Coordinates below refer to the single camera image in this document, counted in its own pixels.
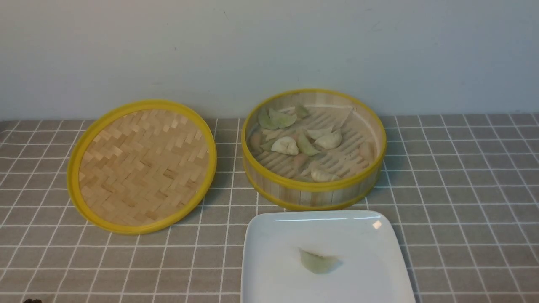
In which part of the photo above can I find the pink dumpling edge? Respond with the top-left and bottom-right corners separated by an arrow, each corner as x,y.
358,141 -> 376,164
249,132 -> 263,154

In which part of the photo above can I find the white dumpling centre left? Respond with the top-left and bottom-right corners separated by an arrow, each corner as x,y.
271,136 -> 299,156

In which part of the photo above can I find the white dumpling front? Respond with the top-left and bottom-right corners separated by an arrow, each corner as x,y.
310,168 -> 339,183

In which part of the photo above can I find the pale dumpling upper centre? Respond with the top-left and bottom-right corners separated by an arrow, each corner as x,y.
305,126 -> 333,140

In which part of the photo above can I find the pink dumpling left edge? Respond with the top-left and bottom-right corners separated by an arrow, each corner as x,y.
249,132 -> 263,154

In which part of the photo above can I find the grey checked tablecloth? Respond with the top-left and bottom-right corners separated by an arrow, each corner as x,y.
0,113 -> 539,303

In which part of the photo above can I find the green dumpling on plate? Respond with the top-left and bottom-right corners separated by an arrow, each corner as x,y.
298,249 -> 342,274

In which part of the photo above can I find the pink dumpling right edge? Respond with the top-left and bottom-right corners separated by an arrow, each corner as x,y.
358,141 -> 376,164

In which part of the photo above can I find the green dumpling back left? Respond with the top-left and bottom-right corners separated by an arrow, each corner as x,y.
257,109 -> 278,130

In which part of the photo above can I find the yellow rimmed bamboo steamer lid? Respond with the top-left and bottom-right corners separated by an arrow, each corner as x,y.
66,100 -> 217,235

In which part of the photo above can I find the white dumpling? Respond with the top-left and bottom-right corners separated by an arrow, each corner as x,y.
271,136 -> 299,156
315,129 -> 342,149
310,168 -> 339,183

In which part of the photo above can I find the pink dumpling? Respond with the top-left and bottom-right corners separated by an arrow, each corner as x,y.
292,153 -> 310,170

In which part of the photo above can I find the yellow rimmed bamboo steamer basket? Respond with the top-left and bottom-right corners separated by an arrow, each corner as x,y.
240,88 -> 387,211

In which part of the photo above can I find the white dumpling centre right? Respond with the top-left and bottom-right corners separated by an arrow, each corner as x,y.
315,129 -> 342,149

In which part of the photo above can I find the white square plate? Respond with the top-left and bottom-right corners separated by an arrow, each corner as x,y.
241,210 -> 416,303

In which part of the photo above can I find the green dumpling back middle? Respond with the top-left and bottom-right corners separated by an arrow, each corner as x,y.
268,109 -> 298,129

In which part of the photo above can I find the green dumpling centre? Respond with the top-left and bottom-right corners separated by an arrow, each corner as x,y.
297,133 -> 321,157

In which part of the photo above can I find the small green dumpling back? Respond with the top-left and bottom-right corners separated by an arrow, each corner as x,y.
295,104 -> 311,119

